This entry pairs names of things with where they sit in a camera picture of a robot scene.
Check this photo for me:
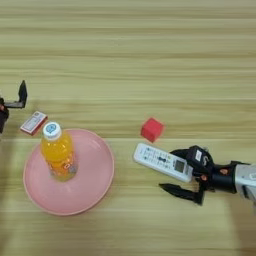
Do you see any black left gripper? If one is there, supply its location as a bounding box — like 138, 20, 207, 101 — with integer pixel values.
0, 79, 29, 134

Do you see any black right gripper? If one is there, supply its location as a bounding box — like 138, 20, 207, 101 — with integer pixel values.
158, 148, 242, 206

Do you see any white remote control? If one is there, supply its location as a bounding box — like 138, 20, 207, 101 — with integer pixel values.
132, 142, 195, 184

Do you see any red cube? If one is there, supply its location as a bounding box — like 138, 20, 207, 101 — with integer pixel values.
140, 117, 165, 144

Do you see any orange juice bottle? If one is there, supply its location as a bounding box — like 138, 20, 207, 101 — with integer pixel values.
40, 121, 79, 183

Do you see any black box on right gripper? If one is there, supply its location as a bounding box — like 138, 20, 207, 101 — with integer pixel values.
185, 145, 215, 175

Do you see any red and white card box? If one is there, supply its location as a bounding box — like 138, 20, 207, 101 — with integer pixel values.
19, 110, 49, 137

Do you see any pink round plate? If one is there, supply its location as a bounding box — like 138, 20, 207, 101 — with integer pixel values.
22, 128, 116, 217

